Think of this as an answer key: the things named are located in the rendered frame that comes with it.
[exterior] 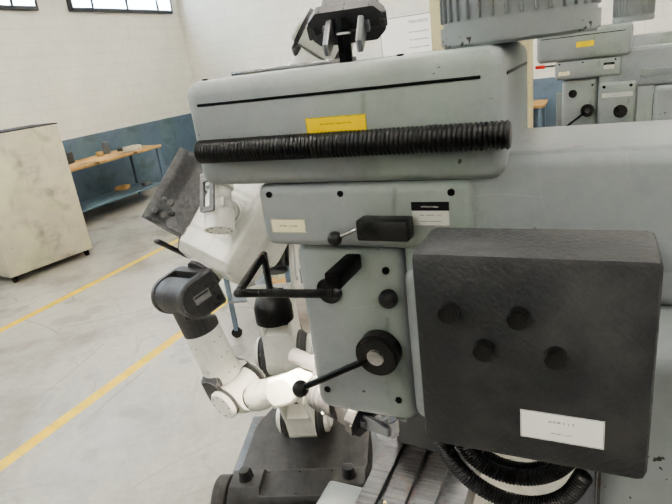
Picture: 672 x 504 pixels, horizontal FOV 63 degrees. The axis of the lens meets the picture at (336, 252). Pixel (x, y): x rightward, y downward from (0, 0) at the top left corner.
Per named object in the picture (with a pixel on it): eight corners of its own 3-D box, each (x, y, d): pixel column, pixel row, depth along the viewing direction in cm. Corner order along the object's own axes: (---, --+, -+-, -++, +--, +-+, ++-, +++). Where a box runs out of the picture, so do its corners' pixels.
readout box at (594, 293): (421, 450, 55) (404, 256, 48) (443, 398, 63) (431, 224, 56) (647, 494, 47) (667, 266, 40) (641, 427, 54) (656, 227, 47)
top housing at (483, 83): (199, 188, 87) (177, 82, 82) (281, 155, 109) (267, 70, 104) (506, 181, 67) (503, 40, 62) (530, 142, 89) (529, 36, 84)
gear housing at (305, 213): (263, 246, 87) (252, 185, 84) (328, 204, 108) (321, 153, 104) (476, 254, 73) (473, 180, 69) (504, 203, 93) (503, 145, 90)
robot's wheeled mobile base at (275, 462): (266, 420, 244) (253, 355, 233) (382, 415, 237) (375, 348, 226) (226, 539, 184) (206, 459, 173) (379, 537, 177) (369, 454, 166)
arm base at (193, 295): (174, 324, 139) (141, 297, 132) (203, 284, 144) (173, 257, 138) (206, 332, 128) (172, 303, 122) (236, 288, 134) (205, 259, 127)
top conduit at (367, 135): (195, 166, 81) (190, 142, 80) (212, 160, 85) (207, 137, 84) (508, 152, 62) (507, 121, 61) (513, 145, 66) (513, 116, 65)
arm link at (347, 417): (349, 410, 102) (305, 389, 110) (354, 451, 105) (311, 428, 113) (391, 377, 110) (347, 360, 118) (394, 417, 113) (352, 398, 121)
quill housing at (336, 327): (315, 411, 98) (288, 243, 87) (358, 352, 115) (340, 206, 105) (418, 429, 90) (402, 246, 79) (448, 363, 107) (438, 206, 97)
